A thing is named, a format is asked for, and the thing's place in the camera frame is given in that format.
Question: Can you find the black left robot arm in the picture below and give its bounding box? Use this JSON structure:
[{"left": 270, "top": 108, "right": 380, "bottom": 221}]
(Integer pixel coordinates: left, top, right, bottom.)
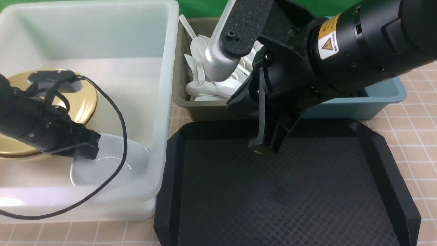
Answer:
[{"left": 0, "top": 70, "right": 101, "bottom": 160}]

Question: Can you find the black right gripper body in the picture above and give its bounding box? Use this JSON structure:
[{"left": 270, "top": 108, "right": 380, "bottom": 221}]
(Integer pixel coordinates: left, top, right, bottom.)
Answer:
[{"left": 227, "top": 0, "right": 328, "bottom": 154}]

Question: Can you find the yellow noodle bowl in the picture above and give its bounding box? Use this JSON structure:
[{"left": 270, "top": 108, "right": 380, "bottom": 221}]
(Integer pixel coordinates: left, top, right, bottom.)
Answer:
[{"left": 0, "top": 70, "right": 97, "bottom": 161}]

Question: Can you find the pile of white spoons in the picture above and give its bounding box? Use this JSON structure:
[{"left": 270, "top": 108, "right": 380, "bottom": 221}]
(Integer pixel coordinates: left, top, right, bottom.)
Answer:
[{"left": 179, "top": 14, "right": 263, "bottom": 101}]

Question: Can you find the teal plastic bin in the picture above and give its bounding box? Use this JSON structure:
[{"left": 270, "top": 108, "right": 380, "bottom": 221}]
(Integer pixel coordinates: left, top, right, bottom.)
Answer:
[{"left": 302, "top": 77, "right": 407, "bottom": 120}]

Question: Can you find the taupe plastic bin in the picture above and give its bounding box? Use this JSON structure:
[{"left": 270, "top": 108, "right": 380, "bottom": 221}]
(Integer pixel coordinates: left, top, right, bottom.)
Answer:
[{"left": 172, "top": 22, "right": 239, "bottom": 122}]

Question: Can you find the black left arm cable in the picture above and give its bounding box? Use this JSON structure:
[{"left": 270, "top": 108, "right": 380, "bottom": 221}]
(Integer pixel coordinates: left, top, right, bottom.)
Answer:
[{"left": 0, "top": 75, "right": 128, "bottom": 220}]

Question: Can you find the tan checkered table mat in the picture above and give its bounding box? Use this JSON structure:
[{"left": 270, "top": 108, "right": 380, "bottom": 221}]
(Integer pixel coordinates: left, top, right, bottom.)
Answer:
[{"left": 0, "top": 63, "right": 437, "bottom": 246}]

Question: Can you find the white shallow side dish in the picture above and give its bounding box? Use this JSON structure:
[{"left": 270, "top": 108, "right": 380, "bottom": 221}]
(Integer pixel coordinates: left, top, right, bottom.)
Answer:
[{"left": 70, "top": 134, "right": 150, "bottom": 186}]

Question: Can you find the black plastic serving tray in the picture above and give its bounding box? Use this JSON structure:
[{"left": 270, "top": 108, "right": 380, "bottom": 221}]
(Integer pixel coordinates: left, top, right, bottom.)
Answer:
[{"left": 154, "top": 119, "right": 422, "bottom": 246}]

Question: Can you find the white translucent plastic tub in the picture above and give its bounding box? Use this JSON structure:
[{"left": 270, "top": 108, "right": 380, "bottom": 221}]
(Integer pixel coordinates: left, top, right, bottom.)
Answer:
[{"left": 1, "top": 0, "right": 179, "bottom": 224}]

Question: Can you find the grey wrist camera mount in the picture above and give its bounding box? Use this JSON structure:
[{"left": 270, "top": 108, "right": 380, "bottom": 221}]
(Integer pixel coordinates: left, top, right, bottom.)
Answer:
[{"left": 203, "top": 0, "right": 274, "bottom": 81}]

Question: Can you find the green object behind table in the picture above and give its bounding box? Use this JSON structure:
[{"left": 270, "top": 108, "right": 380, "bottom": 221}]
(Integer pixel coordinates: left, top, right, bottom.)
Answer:
[{"left": 178, "top": 0, "right": 359, "bottom": 18}]

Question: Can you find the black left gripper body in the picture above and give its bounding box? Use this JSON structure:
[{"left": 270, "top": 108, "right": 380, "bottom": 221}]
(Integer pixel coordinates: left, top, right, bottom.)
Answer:
[{"left": 20, "top": 89, "right": 101, "bottom": 160}]

